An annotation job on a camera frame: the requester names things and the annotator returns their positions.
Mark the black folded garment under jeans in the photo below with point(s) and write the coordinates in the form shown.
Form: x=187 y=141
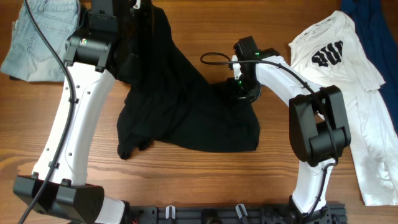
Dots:
x=82 y=18

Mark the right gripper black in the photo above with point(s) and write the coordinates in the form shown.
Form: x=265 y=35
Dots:
x=237 y=90

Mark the navy blue garment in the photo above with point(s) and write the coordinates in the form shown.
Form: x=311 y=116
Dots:
x=378 y=44

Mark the black t-shirt with logo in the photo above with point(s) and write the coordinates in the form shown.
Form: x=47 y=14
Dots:
x=170 y=101

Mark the white t-shirt black lettering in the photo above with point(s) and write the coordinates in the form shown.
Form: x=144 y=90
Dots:
x=330 y=53

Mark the light blue folded jeans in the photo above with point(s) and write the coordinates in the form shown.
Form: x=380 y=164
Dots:
x=40 y=43

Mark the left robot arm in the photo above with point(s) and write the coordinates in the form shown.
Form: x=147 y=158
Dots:
x=57 y=185

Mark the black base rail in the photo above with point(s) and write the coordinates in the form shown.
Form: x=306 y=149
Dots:
x=271 y=213

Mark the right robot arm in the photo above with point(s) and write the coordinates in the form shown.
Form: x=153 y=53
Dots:
x=318 y=123

